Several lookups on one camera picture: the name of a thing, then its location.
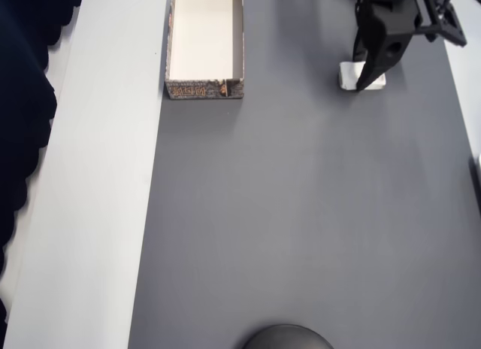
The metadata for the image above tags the black gripper camera mount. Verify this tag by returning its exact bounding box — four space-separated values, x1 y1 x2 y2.
415 0 468 47

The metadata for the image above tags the black round-base stand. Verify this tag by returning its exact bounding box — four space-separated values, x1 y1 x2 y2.
240 323 335 349

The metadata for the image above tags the patterned cardboard box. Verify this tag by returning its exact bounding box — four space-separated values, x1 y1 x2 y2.
164 0 246 101

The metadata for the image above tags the grey table mat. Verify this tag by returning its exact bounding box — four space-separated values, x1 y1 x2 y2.
127 0 481 349

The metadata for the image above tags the dark blue curtain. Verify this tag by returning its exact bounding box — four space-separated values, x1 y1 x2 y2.
0 0 86 329

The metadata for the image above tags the small white rectangular box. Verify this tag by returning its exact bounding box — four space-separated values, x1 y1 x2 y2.
338 60 387 91

